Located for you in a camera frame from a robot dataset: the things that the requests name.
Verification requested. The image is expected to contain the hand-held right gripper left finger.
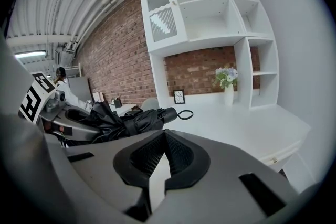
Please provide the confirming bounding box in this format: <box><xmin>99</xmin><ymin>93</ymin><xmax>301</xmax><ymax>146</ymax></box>
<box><xmin>43</xmin><ymin>129</ymin><xmax>167</xmax><ymax>224</ymax></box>

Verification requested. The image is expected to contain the white arched cabinet door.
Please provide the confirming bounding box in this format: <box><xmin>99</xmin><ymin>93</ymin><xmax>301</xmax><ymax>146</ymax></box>
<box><xmin>140</xmin><ymin>0</ymin><xmax>189</xmax><ymax>54</ymax></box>

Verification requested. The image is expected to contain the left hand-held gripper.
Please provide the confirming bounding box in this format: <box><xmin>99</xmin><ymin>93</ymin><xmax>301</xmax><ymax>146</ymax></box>
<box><xmin>17</xmin><ymin>70</ymin><xmax>107</xmax><ymax>145</ymax></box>

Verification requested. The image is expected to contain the black picture frame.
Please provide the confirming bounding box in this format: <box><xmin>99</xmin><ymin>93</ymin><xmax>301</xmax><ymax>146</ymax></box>
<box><xmin>173</xmin><ymin>89</ymin><xmax>186</xmax><ymax>105</ymax></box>

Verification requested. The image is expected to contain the white paper bag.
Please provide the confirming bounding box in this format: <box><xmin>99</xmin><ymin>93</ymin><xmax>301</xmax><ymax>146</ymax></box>
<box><xmin>91</xmin><ymin>88</ymin><xmax>105</xmax><ymax>104</ymax></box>

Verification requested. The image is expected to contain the ceiling tube lamp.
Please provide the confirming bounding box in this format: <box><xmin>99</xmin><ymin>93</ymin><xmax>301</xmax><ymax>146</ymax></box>
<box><xmin>14</xmin><ymin>50</ymin><xmax>48</xmax><ymax>59</ymax></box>

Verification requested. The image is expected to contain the white background table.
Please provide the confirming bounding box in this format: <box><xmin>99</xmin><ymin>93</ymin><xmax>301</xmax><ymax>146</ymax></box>
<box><xmin>108</xmin><ymin>103</ymin><xmax>138</xmax><ymax>117</ymax></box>

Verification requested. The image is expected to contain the grey partition board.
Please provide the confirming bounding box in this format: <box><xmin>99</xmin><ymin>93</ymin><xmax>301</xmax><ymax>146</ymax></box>
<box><xmin>67</xmin><ymin>76</ymin><xmax>93</xmax><ymax>103</ymax></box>

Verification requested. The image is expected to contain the white shelf hutch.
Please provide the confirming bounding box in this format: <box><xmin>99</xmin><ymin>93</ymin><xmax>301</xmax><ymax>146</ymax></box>
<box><xmin>140</xmin><ymin>0</ymin><xmax>280</xmax><ymax>111</ymax></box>

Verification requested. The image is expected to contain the black umbrella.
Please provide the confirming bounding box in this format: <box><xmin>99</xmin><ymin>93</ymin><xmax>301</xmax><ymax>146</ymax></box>
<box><xmin>78</xmin><ymin>101</ymin><xmax>194</xmax><ymax>144</ymax></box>

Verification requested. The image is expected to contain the white desk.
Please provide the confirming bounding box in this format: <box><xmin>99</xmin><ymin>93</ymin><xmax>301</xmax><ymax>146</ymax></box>
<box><xmin>157</xmin><ymin>93</ymin><xmax>317</xmax><ymax>188</ymax></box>

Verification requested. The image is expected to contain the white desk drawer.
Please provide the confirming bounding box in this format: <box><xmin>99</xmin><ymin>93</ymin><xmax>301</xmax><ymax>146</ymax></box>
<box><xmin>259</xmin><ymin>143</ymin><xmax>297</xmax><ymax>167</ymax></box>

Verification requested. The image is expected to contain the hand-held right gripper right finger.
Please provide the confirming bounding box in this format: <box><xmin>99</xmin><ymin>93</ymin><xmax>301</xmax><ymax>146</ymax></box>
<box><xmin>146</xmin><ymin>128</ymin><xmax>300</xmax><ymax>224</ymax></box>

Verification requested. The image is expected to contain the white metal rack frame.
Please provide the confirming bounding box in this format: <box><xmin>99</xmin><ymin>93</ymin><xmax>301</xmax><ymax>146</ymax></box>
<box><xmin>63</xmin><ymin>63</ymin><xmax>83</xmax><ymax>79</ymax></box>

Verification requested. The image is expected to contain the white round chair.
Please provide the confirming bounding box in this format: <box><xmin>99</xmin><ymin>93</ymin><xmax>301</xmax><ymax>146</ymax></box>
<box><xmin>141</xmin><ymin>98</ymin><xmax>160</xmax><ymax>112</ymax></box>

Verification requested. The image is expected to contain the pastel flower bouquet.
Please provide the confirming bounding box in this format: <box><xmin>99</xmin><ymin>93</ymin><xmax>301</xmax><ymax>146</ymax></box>
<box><xmin>212</xmin><ymin>66</ymin><xmax>239</xmax><ymax>89</ymax></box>

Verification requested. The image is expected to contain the white vase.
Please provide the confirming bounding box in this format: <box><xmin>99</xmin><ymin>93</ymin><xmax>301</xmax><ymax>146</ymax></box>
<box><xmin>224</xmin><ymin>83</ymin><xmax>235</xmax><ymax>107</ymax></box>

